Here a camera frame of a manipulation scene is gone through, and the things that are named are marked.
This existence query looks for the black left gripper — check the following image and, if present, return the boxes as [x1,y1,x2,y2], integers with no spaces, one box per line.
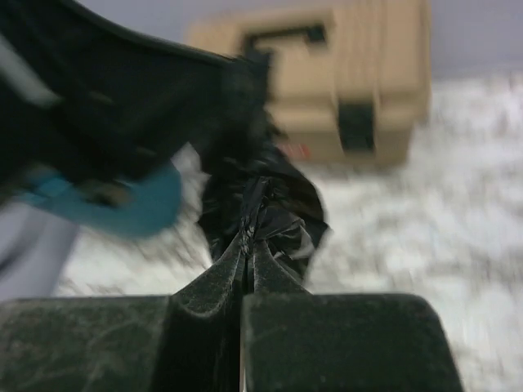
[1,1,245,192]

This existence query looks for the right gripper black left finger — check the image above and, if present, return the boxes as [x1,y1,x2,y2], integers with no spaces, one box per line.
[1,236,245,391]

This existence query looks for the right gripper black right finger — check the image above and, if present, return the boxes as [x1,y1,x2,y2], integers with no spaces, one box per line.
[242,243,463,391]

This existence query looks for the black plastic trash bag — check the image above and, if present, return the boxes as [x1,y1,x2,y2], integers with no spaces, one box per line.
[199,49,328,285]

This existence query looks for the teal plastic trash bin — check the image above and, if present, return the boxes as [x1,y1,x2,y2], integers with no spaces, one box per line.
[16,163,182,238]

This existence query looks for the tan plastic toolbox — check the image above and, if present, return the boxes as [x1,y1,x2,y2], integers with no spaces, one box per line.
[186,1,431,167]

